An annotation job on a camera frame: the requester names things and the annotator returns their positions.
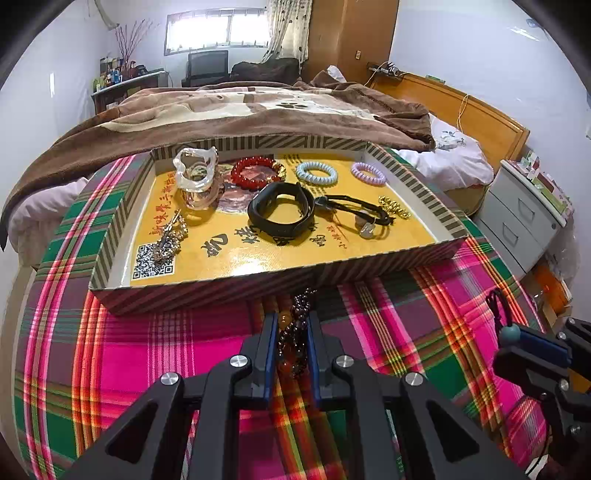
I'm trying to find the black cord necklace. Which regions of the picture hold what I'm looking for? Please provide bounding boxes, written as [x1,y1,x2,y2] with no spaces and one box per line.
[314,194,396,240]

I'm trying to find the patterned curtain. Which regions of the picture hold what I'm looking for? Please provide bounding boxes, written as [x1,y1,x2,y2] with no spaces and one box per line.
[263,0,315,64]

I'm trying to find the light blue spiral hair tie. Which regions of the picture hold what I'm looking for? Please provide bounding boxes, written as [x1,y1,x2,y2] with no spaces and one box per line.
[295,161,339,186]

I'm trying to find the yellow striped cardboard tray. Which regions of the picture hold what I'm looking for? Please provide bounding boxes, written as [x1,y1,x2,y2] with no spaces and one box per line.
[89,136,469,317]

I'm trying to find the brown fleece blanket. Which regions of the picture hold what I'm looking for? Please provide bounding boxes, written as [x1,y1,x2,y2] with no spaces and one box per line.
[0,78,437,252]

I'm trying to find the gold chain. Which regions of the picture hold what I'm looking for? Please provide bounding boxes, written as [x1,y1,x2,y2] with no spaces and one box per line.
[378,195,412,220]

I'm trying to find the dark bead bracelet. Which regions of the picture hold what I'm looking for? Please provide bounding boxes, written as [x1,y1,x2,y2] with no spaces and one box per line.
[276,286,319,380]

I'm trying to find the dried branches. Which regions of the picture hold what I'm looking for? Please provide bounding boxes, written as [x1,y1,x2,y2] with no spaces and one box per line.
[113,18,153,64]

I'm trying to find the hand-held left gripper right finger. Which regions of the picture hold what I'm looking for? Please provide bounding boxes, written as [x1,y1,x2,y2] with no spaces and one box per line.
[307,311,532,480]

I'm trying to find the white drawer nightstand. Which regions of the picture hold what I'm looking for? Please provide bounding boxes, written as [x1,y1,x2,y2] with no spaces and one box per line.
[473,159,575,280]

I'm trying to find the black television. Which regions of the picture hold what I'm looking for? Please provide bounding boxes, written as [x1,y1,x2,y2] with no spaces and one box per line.
[181,50,230,88]

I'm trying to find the red bead bracelet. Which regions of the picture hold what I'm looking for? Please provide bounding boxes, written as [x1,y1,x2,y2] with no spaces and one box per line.
[231,157,288,189]

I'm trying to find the orange cable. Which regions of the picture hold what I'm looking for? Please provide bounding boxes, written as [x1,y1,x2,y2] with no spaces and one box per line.
[455,94,470,133]

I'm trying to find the silver pendant necklace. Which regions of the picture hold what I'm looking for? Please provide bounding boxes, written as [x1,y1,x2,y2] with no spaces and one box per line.
[150,210,190,262]

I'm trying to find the pink green plaid tablecloth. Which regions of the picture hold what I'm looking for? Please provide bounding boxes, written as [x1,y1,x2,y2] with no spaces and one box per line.
[14,148,550,480]

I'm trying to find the white shelf desk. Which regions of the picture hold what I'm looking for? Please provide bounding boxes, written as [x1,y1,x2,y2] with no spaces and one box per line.
[91,68,169,114]

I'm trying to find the wooden wardrobe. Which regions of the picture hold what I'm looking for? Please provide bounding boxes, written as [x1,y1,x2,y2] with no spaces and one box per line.
[305,0,400,86]

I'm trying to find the clear white bangle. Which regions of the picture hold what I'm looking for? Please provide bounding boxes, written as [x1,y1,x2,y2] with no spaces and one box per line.
[172,146,219,193]

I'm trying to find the dark brown clothes pile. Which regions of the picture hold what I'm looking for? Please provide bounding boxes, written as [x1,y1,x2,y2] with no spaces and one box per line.
[230,58,301,84]

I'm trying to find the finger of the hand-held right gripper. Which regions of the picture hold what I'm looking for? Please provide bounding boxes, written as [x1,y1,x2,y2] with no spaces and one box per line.
[512,324,572,366]
[492,346,570,387]

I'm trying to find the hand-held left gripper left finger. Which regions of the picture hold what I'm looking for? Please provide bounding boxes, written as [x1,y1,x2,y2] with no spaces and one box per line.
[60,311,279,480]

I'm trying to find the window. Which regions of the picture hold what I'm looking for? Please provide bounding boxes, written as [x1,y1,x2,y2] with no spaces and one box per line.
[165,9,271,57]

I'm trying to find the group of bottles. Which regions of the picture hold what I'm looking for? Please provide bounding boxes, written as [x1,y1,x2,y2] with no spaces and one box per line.
[94,55,151,91]

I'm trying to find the black wristband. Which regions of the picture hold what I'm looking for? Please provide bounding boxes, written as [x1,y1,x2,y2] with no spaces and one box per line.
[247,181,317,236]

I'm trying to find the pile of colourful small boxes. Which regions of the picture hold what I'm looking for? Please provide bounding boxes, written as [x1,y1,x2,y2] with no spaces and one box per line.
[510,148,578,216]

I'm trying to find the white floral pillow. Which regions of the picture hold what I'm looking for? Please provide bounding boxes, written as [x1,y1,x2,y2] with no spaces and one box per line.
[397,113,495,190]

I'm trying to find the pale bed sheet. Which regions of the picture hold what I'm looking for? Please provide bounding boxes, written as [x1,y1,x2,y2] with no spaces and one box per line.
[8,177,89,269]

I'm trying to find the black cord with teal bead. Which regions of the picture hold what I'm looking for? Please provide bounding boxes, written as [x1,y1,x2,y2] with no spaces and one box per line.
[486,288,520,345]

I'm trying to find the purple spiral hair tie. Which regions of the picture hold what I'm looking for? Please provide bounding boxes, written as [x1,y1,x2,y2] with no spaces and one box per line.
[350,161,387,186]

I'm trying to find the clear pinkish bangle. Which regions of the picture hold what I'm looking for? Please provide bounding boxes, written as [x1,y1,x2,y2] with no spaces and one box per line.
[185,178,225,211]

